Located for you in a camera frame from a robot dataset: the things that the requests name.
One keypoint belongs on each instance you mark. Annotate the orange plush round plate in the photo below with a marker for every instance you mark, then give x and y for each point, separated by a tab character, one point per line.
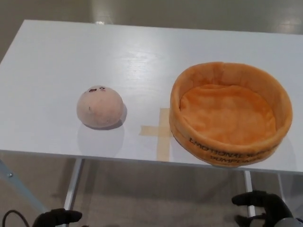
225	113

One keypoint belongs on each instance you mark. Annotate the grey metal beam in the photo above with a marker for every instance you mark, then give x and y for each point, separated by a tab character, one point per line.
14	179

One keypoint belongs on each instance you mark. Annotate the pink round plush toy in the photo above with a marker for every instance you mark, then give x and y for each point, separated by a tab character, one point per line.
99	107

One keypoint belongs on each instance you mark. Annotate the beige masking tape cross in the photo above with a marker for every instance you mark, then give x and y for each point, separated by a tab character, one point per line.
163	132

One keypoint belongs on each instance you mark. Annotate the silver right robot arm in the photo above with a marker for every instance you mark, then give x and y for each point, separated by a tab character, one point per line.
287	223

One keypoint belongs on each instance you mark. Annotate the white table leg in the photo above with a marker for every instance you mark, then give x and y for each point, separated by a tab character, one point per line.
73	184
248	189
282	184

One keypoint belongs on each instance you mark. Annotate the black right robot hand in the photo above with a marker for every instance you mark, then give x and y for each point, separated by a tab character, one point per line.
274	205

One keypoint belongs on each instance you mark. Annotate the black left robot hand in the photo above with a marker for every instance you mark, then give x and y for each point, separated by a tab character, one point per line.
54	217

